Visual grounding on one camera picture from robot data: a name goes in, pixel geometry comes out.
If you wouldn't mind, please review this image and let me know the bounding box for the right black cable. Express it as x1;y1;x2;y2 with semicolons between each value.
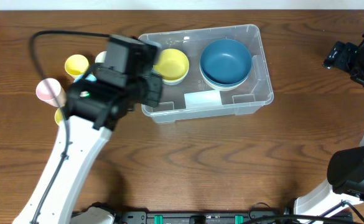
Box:
340;200;364;224

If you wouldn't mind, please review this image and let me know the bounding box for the blue cup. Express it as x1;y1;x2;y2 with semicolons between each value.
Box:
73;73;96;83

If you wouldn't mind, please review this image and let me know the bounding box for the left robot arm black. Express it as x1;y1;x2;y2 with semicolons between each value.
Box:
14;34;162;223

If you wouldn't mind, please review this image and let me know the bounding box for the yellow small bowl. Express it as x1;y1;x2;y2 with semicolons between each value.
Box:
153;49;190;74

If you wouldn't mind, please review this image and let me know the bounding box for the white small bowl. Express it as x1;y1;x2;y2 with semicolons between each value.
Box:
160;67;189;85

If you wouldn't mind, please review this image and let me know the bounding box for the grey small bowl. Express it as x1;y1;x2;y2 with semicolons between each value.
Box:
162;77;184;85

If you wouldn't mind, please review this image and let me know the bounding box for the large cream bowl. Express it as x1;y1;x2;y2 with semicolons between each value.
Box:
202;73;247;91

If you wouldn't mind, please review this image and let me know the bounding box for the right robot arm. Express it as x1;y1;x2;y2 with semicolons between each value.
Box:
288;32;364;223

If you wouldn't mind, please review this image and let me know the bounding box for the clear plastic storage container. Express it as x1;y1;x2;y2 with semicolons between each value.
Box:
139;24;274;123

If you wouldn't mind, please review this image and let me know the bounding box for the yellow cup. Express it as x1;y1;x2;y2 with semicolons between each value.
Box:
64;54;90;79
54;108;63;126

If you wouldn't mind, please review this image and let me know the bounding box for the dark blue bowl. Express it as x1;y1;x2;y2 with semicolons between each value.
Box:
200;39;253;84
200;67;250;88

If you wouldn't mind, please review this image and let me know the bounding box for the black cable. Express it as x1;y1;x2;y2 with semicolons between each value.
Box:
340;200;364;224
28;30;111;224

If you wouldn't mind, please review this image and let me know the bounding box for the left black cable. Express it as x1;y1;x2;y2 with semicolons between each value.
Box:
28;30;111;224

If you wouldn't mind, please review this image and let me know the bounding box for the pink cup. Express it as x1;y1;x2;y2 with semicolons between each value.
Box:
35;78;67;107

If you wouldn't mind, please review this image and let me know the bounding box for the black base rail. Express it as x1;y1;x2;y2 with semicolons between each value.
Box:
114;208;278;224

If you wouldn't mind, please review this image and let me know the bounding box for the cream cup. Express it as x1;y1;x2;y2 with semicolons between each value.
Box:
95;51;106;63

